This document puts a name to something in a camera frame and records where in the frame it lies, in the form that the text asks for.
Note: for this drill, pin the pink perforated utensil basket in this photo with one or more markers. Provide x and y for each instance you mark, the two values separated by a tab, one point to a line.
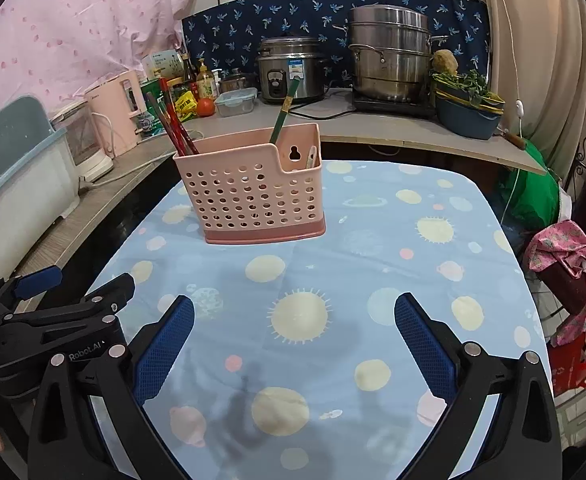
253	195

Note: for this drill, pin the dark sauce bottle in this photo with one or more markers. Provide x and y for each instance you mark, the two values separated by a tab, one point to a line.
189	72

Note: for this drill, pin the green leafy vegetables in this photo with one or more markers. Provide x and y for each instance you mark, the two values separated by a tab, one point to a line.
465	85

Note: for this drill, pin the white clear small appliance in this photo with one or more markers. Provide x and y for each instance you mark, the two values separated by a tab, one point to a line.
85	140

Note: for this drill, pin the white storage bin blue lid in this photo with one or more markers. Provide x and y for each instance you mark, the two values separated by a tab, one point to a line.
33	175

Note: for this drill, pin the beige curtain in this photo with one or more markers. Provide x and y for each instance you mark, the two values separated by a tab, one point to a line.
563	60

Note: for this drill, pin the steel rice cooker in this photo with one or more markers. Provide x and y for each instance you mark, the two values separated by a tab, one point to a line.
293	70

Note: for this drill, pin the green tin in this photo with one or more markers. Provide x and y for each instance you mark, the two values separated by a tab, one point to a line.
145	125

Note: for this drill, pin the yellow colander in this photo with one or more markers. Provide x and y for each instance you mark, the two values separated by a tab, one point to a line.
493	100

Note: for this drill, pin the green plastic bag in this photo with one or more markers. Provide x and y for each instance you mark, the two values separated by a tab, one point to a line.
533	190

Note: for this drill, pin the clear food container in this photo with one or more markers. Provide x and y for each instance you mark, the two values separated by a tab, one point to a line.
235	102

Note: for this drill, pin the blue planet print tablecloth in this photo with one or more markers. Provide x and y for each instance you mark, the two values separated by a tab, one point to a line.
373	240

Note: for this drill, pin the pink floral cloth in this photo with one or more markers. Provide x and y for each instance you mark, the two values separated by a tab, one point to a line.
558	240

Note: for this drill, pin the yellow oil bottle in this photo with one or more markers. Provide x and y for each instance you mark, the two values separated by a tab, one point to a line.
205	85

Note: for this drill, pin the dark maroon chopstick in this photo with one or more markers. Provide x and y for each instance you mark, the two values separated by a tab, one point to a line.
152	105

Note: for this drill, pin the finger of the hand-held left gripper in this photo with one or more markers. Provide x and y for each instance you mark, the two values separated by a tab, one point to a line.
38	279
115	290

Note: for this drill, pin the red tomato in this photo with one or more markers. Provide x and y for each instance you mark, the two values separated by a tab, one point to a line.
206	107

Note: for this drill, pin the brown loofah sponge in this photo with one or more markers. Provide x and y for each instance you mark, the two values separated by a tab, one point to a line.
445	62

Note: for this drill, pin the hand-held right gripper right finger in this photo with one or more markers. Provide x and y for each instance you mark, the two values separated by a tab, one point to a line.
423	345

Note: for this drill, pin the wooden counter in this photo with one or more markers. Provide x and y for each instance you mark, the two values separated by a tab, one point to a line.
373	132

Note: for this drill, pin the white wooden stool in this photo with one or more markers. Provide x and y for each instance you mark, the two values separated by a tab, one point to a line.
575	410

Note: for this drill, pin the pink dotted curtain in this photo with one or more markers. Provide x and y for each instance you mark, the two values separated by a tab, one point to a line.
73	25

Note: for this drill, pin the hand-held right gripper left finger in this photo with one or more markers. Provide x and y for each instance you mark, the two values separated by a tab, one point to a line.
165	350

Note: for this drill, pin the blue plastic basin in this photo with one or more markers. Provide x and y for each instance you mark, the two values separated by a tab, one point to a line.
465	122

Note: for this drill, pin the yellow packet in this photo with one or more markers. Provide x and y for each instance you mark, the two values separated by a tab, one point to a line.
185	105

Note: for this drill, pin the red plastic stool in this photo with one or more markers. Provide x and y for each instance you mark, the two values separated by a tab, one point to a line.
570	365

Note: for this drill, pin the black induction cooker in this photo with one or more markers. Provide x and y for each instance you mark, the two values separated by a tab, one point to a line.
388	107

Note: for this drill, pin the pink electric kettle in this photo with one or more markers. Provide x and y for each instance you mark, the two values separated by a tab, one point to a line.
113	110

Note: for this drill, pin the stacked steel steamer pot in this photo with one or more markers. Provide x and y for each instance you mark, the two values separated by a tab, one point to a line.
393	55

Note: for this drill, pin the navy palm print cloth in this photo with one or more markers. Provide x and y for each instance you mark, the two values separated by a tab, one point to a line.
273	15

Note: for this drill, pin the white carton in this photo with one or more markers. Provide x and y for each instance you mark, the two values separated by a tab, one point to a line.
163	62

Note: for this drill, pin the white ceramic soup spoon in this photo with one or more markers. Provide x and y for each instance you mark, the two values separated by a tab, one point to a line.
311	157

